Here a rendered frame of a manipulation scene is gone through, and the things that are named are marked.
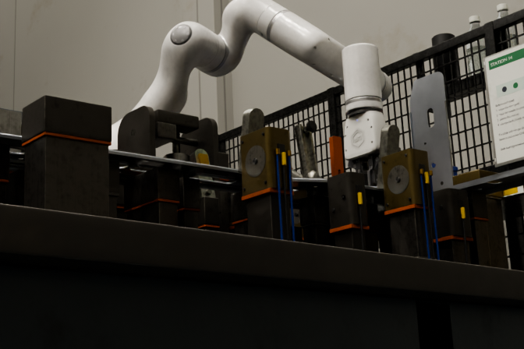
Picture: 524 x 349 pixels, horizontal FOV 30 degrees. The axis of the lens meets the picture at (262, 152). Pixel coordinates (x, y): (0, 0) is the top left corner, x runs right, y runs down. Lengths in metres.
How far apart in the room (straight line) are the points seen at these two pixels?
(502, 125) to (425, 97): 0.28
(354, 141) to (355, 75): 0.15
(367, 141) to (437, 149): 0.30
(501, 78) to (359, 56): 0.58
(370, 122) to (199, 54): 0.49
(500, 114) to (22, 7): 5.92
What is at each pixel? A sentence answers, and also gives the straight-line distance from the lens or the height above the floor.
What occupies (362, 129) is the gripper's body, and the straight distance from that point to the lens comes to 2.19.
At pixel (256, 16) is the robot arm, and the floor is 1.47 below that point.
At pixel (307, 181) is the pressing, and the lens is 1.98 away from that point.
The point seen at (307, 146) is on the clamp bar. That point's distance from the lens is 2.37.
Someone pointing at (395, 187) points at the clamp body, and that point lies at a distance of 2.02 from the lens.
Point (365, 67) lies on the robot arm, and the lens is 2.22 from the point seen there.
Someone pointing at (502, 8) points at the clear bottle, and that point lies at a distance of 2.86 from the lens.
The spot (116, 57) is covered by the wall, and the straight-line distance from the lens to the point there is 6.84.
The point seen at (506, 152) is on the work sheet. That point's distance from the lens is 2.65.
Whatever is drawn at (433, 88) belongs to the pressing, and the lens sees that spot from 2.46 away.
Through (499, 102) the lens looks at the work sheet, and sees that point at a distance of 2.69.
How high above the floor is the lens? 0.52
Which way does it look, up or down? 15 degrees up
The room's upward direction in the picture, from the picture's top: 3 degrees counter-clockwise
